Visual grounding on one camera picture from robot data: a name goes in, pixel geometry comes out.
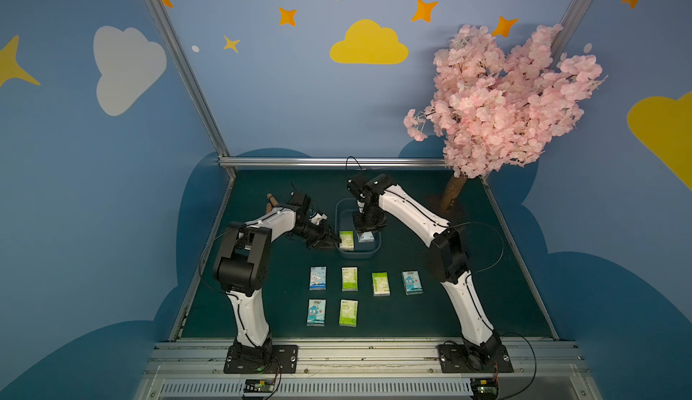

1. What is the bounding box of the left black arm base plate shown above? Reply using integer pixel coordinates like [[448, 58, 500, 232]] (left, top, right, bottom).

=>
[[223, 343, 299, 374]]

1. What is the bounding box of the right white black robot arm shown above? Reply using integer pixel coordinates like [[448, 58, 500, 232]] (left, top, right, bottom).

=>
[[347, 173, 503, 369]]

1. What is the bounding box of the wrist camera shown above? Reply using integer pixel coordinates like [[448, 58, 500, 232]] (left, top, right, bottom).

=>
[[288, 191, 327, 226], [347, 172, 371, 209]]

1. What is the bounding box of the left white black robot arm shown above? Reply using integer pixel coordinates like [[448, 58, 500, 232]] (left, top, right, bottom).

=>
[[212, 193, 340, 374]]

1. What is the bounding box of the aluminium back frame bar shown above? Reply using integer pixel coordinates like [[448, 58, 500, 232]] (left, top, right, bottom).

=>
[[219, 157, 445, 169]]

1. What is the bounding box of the blue cartoon tissue pack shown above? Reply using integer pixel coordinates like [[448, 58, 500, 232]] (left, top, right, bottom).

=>
[[402, 270, 423, 295], [309, 266, 327, 291]]

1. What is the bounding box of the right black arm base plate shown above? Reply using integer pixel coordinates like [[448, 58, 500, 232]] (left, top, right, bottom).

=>
[[437, 342, 514, 374]]

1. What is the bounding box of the right green circuit board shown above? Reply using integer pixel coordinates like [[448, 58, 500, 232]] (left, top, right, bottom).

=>
[[470, 378, 499, 400]]

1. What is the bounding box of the aluminium front rail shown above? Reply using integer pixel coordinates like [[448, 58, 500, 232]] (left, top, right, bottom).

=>
[[135, 335, 602, 399]]

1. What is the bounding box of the pink blossom artificial tree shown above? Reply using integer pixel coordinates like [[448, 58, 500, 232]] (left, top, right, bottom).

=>
[[404, 25, 604, 211]]

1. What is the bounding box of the green trowel wooden handle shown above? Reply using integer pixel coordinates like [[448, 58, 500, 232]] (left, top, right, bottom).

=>
[[267, 193, 279, 207]]

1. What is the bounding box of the blue plastic storage box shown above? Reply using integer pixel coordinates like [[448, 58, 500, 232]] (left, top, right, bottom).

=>
[[335, 198, 381, 259]]

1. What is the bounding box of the green white tissue pack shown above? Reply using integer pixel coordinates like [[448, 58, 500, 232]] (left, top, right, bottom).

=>
[[342, 267, 359, 292]]

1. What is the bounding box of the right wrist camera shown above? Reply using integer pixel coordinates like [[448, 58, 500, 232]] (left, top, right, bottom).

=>
[[347, 172, 371, 209]]

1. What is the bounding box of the left green circuit board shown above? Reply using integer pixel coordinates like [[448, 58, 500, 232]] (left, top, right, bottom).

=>
[[243, 379, 276, 396]]

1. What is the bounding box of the green circuit board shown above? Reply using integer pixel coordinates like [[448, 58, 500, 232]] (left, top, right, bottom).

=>
[[470, 378, 499, 400], [243, 379, 276, 396]]

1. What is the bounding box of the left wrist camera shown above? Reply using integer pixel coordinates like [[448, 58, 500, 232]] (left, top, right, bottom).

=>
[[288, 191, 327, 226]]

